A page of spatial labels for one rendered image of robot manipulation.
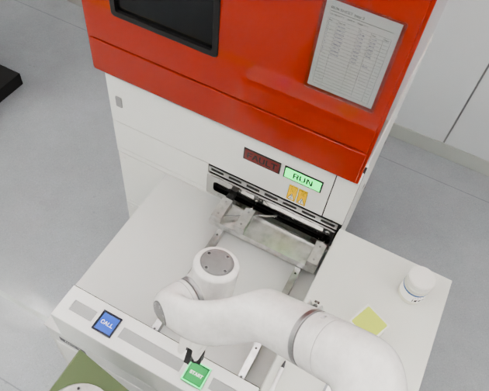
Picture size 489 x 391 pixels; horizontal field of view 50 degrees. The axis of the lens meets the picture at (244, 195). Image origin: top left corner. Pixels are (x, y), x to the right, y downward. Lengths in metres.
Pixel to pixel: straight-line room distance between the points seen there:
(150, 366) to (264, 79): 0.74
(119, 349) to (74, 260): 1.29
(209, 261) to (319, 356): 0.29
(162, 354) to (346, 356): 0.73
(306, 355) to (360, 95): 0.60
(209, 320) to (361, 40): 0.60
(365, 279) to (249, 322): 0.72
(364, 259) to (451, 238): 1.45
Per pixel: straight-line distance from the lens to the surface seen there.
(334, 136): 1.25
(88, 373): 1.31
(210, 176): 1.66
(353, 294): 1.48
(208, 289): 0.93
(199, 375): 1.34
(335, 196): 1.48
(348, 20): 1.07
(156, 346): 1.37
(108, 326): 1.39
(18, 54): 3.69
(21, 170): 3.00
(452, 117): 3.11
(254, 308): 0.84
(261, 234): 1.62
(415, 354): 1.46
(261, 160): 1.50
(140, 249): 1.65
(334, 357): 0.73
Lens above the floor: 2.24
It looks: 54 degrees down
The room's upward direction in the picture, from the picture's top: 8 degrees clockwise
